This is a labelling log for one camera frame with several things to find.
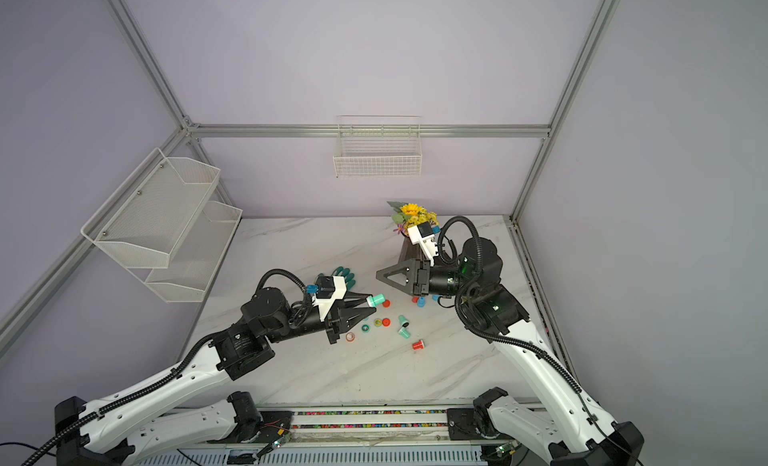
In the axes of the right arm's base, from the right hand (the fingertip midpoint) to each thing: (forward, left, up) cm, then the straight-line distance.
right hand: (383, 283), depth 58 cm
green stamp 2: (+5, -5, -35) cm, 36 cm away
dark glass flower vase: (+28, -9, -25) cm, 38 cm away
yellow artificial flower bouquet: (+31, -7, -12) cm, 34 cm away
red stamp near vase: (+16, -9, -35) cm, 40 cm away
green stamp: (+8, -5, -35) cm, 37 cm away
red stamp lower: (+1, -9, -35) cm, 37 cm away
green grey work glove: (+26, +14, -36) cm, 47 cm away
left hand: (-2, +3, -4) cm, 6 cm away
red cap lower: (+8, 0, -36) cm, 37 cm away
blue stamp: (+15, -11, -36) cm, 40 cm away
